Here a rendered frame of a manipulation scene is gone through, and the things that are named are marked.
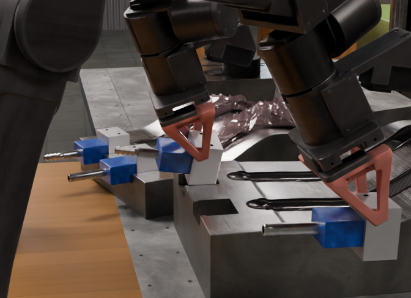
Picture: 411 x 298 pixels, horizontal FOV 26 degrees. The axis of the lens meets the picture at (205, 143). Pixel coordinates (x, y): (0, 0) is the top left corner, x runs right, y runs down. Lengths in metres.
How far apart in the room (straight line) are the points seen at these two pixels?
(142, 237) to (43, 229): 0.14
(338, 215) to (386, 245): 0.05
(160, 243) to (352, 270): 0.28
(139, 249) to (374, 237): 0.39
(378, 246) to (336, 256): 0.14
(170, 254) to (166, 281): 0.08
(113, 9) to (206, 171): 6.93
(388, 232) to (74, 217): 0.55
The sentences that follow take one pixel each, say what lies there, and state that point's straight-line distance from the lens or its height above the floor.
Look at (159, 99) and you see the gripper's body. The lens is 1.06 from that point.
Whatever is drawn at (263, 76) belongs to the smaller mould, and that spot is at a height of 0.87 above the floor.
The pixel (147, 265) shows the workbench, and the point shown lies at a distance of 1.12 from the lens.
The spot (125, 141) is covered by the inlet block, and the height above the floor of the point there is 0.87.
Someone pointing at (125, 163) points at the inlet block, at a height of 0.87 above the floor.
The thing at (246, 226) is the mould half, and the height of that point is 0.89.
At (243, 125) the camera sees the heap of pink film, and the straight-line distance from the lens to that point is 1.36.
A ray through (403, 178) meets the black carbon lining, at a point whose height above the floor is 0.91.
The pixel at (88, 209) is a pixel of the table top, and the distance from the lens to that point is 1.32.
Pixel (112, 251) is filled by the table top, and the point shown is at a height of 0.80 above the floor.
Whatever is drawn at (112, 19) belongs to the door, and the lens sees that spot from 8.03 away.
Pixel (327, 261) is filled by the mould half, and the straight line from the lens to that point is 1.02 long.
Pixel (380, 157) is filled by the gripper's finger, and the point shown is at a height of 1.02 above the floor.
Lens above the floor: 1.26
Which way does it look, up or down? 16 degrees down
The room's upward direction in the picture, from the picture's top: straight up
